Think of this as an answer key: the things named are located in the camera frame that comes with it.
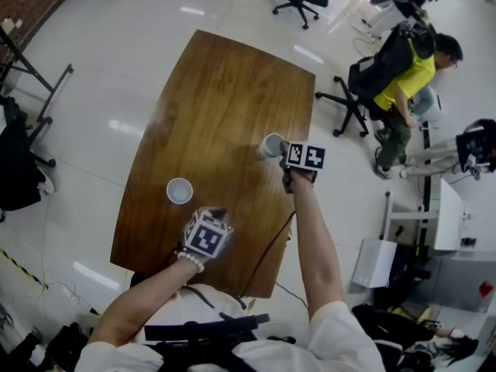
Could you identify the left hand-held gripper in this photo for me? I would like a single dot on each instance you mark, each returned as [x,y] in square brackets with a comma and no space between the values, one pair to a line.
[205,240]

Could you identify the black equipment case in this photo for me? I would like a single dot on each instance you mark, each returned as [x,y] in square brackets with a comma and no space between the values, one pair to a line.
[407,273]

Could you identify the chair with black clothes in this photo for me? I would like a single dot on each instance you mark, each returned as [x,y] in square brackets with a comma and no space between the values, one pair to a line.
[387,320]

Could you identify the person's left forearm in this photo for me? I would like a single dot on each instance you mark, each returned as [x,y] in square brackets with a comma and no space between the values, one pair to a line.
[143,304]

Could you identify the white desk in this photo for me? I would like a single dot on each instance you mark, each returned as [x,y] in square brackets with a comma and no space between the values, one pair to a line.
[449,215]

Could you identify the white rectangular box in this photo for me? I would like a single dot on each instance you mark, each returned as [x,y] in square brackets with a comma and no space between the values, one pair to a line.
[374,262]

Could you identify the red paper decoration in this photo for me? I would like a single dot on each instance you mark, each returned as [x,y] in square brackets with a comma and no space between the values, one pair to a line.
[485,289]

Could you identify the black chest harness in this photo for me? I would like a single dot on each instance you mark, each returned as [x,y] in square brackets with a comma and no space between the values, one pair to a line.
[201,329]

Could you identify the white power strip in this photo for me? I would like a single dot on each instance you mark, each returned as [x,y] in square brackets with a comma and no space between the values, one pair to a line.
[69,294]

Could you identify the black bag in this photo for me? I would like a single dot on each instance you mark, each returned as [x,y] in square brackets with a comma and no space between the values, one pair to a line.
[66,347]

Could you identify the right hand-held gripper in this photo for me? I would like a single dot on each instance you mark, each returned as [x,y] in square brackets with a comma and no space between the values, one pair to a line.
[306,155]

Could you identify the person's white shirt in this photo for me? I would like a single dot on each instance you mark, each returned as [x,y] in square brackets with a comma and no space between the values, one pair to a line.
[341,335]

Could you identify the black metal folding stand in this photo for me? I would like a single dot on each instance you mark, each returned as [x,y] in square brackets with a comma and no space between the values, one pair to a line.
[51,97]

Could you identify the person's right forearm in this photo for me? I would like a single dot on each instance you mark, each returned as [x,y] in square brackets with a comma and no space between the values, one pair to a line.
[314,238]

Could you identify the grey metal cabinet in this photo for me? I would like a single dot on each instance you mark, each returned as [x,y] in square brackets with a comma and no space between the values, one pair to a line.
[461,281]

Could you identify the yellow black floor tape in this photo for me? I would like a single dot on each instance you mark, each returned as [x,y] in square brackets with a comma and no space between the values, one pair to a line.
[23,268]

